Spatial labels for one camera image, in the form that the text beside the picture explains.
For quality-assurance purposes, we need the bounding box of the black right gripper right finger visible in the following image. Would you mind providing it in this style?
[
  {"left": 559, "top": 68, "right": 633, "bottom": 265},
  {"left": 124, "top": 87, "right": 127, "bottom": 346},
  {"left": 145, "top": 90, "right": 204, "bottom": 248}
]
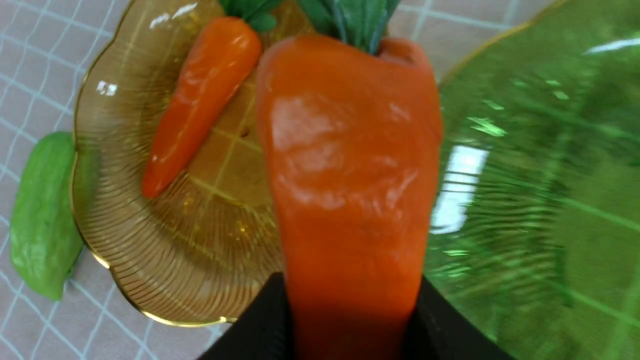
[{"left": 405, "top": 276, "right": 513, "bottom": 360}]

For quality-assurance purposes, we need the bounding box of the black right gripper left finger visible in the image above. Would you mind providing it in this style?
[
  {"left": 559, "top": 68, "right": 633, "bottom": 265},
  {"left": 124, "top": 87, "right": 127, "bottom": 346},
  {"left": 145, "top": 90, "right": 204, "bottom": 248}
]
[{"left": 198, "top": 272, "right": 295, "bottom": 360}]

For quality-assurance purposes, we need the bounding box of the orange toy carrot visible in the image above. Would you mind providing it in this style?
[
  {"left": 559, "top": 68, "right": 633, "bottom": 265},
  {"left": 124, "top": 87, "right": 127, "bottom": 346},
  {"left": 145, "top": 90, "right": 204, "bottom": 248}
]
[
  {"left": 255, "top": 0, "right": 444, "bottom": 360},
  {"left": 141, "top": 0, "right": 281, "bottom": 199}
]

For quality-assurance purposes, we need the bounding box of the green toy pepper front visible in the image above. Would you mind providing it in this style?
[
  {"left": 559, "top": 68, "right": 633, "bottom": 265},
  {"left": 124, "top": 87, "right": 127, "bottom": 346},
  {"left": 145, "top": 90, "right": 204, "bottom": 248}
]
[{"left": 9, "top": 131, "right": 84, "bottom": 302}]

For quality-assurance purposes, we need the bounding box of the amber glass plate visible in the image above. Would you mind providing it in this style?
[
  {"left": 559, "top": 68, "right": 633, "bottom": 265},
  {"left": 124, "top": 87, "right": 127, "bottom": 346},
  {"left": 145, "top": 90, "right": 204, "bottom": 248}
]
[{"left": 70, "top": 0, "right": 313, "bottom": 327}]

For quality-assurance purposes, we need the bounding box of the green glass plate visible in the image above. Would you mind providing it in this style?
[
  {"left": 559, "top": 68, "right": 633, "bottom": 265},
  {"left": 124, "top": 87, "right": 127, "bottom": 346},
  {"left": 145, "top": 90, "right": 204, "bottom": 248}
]
[{"left": 424, "top": 0, "right": 640, "bottom": 360}]

